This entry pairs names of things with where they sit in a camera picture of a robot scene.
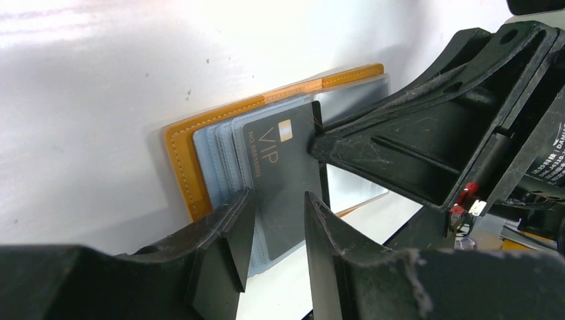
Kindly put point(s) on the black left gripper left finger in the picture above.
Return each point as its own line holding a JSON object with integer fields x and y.
{"x": 198, "y": 272}

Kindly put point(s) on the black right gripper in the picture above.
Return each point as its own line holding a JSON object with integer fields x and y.
{"x": 481, "y": 131}

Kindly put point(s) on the black VIP card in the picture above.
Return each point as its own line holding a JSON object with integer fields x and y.
{"x": 276, "y": 146}

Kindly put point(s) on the yellow leather card holder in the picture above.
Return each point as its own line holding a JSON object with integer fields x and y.
{"x": 207, "y": 151}

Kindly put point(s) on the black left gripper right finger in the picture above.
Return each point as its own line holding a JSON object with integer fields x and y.
{"x": 353, "y": 277}

